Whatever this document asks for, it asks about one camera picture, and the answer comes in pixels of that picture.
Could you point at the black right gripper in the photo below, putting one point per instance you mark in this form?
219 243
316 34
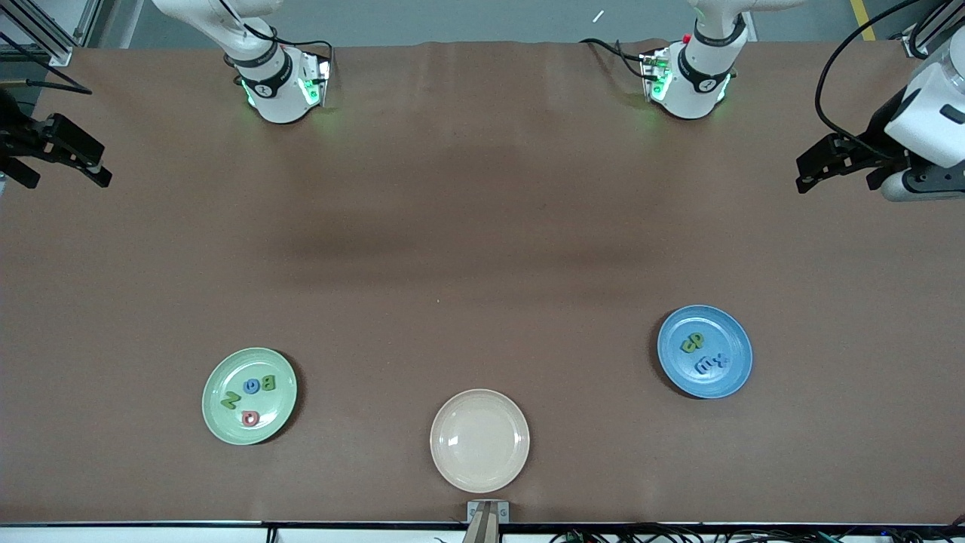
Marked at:
16 133

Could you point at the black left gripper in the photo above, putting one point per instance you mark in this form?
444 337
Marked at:
877 142

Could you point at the blue lowercase letter x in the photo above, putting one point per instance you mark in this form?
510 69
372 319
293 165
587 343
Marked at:
721 359

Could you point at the blue lowercase letter m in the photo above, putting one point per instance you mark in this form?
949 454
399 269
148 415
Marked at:
704 365

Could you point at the green letter N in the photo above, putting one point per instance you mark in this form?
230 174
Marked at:
230 400

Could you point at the blue letter G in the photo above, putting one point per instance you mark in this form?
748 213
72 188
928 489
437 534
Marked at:
251 387

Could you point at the green letter B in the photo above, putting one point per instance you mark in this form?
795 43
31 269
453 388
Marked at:
268 382

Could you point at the pink letter Q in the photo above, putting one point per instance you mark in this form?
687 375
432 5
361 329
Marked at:
246 418

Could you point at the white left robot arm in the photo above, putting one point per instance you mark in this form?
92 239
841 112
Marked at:
697 90

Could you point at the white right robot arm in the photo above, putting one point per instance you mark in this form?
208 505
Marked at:
275 98

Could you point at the grey base connector box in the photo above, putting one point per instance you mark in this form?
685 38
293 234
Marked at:
650 72
320 83

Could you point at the blue plate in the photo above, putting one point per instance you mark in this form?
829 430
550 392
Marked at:
678 377

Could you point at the light green plate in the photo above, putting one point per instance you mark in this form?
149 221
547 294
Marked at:
226 426

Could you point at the brown table cover sheet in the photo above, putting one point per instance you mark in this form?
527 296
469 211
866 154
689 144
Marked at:
452 226

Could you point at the cream plate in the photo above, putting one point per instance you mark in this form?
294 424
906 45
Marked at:
479 441

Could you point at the aluminium frame profile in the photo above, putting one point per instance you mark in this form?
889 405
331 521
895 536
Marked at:
87 23
45 38
916 41

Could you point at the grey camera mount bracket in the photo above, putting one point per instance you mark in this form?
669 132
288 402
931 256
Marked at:
488 524

